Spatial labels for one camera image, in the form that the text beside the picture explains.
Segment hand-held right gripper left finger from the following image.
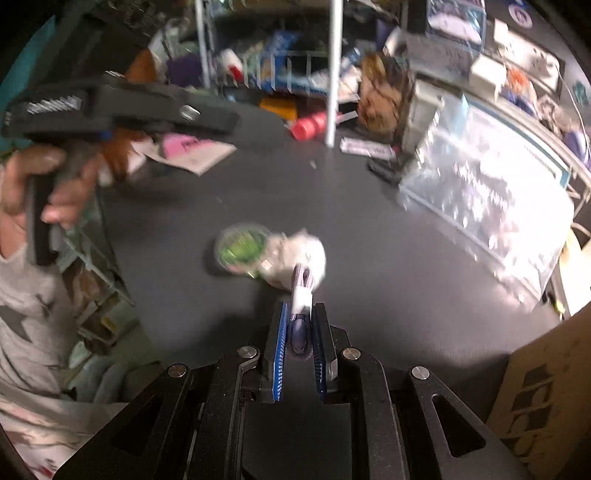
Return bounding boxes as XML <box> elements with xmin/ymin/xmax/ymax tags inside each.
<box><xmin>53</xmin><ymin>302</ymin><xmax>291</xmax><ymax>480</ymax></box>

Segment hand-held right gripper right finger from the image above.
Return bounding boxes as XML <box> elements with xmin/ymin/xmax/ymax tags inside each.
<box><xmin>310</xmin><ymin>302</ymin><xmax>532</xmax><ymax>480</ymax></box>

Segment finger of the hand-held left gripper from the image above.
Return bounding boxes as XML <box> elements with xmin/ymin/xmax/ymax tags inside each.
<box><xmin>92</xmin><ymin>73</ymin><xmax>242</xmax><ymax>141</ymax></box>

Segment purple tube with white label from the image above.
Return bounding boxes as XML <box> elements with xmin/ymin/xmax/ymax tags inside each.
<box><xmin>288</xmin><ymin>263</ymin><xmax>315</xmax><ymax>357</ymax></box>

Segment brown cardboard box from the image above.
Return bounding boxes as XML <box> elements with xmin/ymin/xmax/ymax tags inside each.
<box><xmin>485</xmin><ymin>231</ymin><xmax>591</xmax><ymax>476</ymax></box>

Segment person's left forearm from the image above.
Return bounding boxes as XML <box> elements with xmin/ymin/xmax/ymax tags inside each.
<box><xmin>0</xmin><ymin>210</ymin><xmax>38</xmax><ymax>296</ymax></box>

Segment person's left hand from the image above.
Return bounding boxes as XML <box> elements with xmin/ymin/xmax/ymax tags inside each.
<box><xmin>0</xmin><ymin>145</ymin><xmax>100</xmax><ymax>230</ymax></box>

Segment pink box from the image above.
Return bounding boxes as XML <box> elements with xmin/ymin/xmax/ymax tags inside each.
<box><xmin>157</xmin><ymin>134</ymin><xmax>219</xmax><ymax>160</ymax></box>

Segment white paper sheet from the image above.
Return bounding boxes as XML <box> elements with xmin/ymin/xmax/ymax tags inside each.
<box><xmin>145</xmin><ymin>137</ymin><xmax>239</xmax><ymax>176</ymax></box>

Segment purple plush toy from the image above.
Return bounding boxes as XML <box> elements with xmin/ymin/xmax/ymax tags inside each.
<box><xmin>166</xmin><ymin>52</ymin><xmax>204</xmax><ymax>89</ymax></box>

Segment small white red plush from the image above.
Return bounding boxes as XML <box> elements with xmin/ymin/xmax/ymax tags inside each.
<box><xmin>219</xmin><ymin>48</ymin><xmax>246</xmax><ymax>82</ymax></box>

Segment orange box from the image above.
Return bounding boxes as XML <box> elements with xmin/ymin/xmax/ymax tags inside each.
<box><xmin>259</xmin><ymin>96</ymin><xmax>297</xmax><ymax>122</ymax></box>

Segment blue snack package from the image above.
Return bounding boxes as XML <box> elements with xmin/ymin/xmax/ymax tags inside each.
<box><xmin>256</xmin><ymin>30</ymin><xmax>297</xmax><ymax>91</ymax></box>

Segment white plush toy with glasses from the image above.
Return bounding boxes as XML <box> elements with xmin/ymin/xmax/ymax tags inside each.
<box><xmin>256</xmin><ymin>230</ymin><xmax>328</xmax><ymax>289</ymax></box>

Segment red bottle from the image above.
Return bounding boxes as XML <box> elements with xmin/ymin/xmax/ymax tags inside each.
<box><xmin>290</xmin><ymin>112</ymin><xmax>330</xmax><ymax>141</ymax></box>

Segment green round container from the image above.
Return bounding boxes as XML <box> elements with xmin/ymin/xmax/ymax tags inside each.
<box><xmin>213</xmin><ymin>222</ymin><xmax>271</xmax><ymax>278</ymax></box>

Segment pink sachet strip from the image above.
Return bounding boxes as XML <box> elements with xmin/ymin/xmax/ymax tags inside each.
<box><xmin>339</xmin><ymin>137</ymin><xmax>398</xmax><ymax>160</ymax></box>

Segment small black item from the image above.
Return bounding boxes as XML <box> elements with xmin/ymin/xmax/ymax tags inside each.
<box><xmin>368</xmin><ymin>157</ymin><xmax>407</xmax><ymax>184</ymax></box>

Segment clear plastic Dorian Planet bag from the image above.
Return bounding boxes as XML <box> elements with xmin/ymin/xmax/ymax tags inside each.
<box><xmin>397</xmin><ymin>92</ymin><xmax>576</xmax><ymax>306</ymax></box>

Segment white printed shirt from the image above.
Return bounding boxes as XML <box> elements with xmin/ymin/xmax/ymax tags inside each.
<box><xmin>0</xmin><ymin>258</ymin><xmax>132</xmax><ymax>477</ymax></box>

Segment blue cartoon dog box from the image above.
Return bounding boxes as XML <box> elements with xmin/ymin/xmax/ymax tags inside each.
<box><xmin>425</xmin><ymin>0</ymin><xmax>488</xmax><ymax>52</ymax></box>

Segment white power adapter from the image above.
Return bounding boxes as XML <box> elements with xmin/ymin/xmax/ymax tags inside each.
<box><xmin>471</xmin><ymin>55</ymin><xmax>507</xmax><ymax>100</ymax></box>

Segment blue lace gift box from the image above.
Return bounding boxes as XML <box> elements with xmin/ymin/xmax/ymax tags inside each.
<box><xmin>462</xmin><ymin>92</ymin><xmax>574</xmax><ymax>191</ymax></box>

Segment purple egg toy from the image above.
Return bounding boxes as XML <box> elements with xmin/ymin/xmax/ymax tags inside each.
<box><xmin>565</xmin><ymin>129</ymin><xmax>591</xmax><ymax>163</ymax></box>

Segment round portrait badge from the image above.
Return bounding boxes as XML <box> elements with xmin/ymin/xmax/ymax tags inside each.
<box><xmin>508</xmin><ymin>0</ymin><xmax>537</xmax><ymax>25</ymax></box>

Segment white wire rack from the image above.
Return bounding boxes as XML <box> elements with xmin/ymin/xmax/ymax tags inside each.
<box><xmin>194</xmin><ymin>0</ymin><xmax>370</xmax><ymax>147</ymax></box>

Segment white wall outlet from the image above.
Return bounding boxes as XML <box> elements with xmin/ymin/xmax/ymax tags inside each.
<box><xmin>492</xmin><ymin>18</ymin><xmax>565</xmax><ymax>89</ymax></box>

